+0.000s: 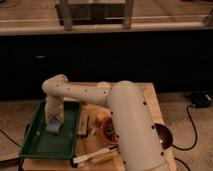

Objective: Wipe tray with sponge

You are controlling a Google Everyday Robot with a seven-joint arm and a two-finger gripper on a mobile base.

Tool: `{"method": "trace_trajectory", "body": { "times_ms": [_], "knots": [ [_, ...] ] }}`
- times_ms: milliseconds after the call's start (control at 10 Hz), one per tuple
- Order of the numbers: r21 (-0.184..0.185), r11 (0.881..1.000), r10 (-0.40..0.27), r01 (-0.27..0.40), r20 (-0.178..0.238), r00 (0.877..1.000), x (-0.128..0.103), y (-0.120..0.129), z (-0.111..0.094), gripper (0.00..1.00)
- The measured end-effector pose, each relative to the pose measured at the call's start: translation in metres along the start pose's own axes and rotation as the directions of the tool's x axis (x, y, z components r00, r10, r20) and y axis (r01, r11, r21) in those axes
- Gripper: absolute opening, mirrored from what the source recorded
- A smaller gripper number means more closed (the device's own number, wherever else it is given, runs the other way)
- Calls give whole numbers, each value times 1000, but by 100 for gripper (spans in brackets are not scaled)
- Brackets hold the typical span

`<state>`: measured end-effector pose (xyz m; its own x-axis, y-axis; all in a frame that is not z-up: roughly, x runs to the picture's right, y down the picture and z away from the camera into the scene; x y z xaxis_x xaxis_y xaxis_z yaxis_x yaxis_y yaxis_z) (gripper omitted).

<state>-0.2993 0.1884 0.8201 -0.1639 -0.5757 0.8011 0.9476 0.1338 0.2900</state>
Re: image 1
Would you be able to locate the black power cable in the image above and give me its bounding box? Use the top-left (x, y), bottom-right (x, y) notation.
top-left (171, 104), bottom-right (199, 152)

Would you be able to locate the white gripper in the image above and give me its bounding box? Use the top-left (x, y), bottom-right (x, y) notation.
top-left (45, 103), bottom-right (64, 123)

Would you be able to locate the black power adapter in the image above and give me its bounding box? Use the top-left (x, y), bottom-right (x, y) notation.
top-left (186, 91), bottom-right (212, 108)

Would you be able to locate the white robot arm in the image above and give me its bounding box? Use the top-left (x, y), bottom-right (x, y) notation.
top-left (42, 74), bottom-right (170, 171)

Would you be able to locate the wooden chair frame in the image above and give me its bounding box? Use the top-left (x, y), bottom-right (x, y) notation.
top-left (55, 0), bottom-right (134, 31)

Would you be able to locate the dark round bowl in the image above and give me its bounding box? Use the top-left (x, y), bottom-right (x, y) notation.
top-left (155, 123), bottom-right (173, 149)

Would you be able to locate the green plastic tray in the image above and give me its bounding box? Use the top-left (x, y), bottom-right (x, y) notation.
top-left (19, 101), bottom-right (81, 160)

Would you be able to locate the orange bowl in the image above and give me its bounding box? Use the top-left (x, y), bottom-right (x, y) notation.
top-left (99, 118), bottom-right (117, 144)

